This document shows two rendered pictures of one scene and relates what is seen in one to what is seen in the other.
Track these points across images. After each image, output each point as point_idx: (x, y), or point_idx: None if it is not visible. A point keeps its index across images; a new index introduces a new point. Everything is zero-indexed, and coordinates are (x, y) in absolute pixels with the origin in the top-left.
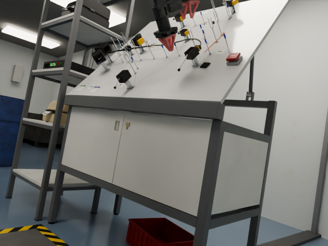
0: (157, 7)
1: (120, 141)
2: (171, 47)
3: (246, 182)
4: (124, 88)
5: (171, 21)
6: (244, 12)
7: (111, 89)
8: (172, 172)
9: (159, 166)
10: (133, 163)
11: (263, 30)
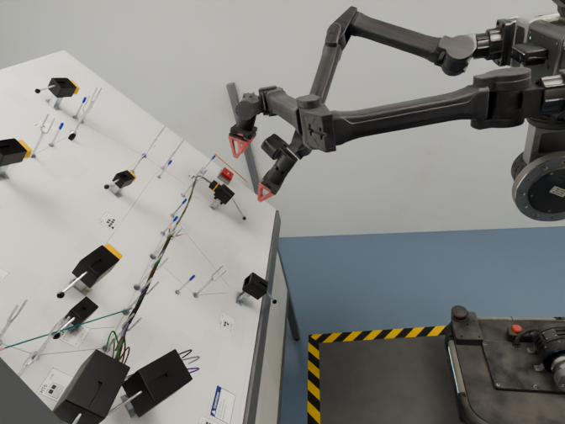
0: (301, 158)
1: (266, 353)
2: (261, 195)
3: None
4: (238, 310)
5: None
6: (76, 102)
7: (234, 345)
8: (279, 293)
9: (277, 304)
10: (275, 341)
11: (168, 132)
